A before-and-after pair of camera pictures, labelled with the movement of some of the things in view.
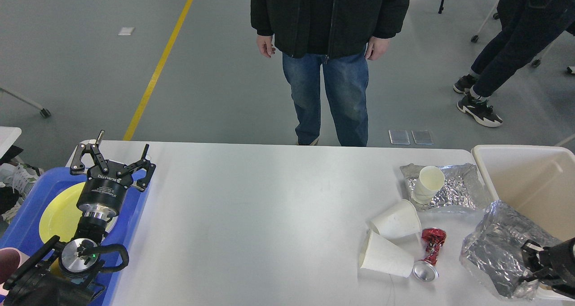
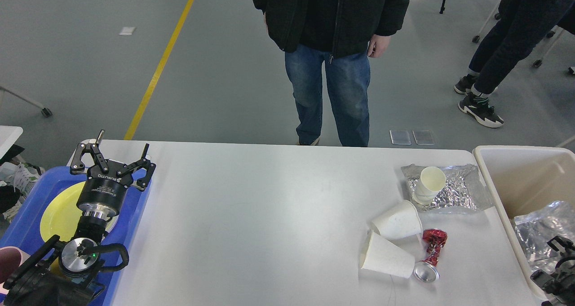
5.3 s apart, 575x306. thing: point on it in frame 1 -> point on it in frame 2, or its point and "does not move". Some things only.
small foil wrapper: (462, 187) does not move
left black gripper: (103, 195) does not move
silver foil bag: (495, 249) -> (534, 230)
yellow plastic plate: (60, 215) does not move
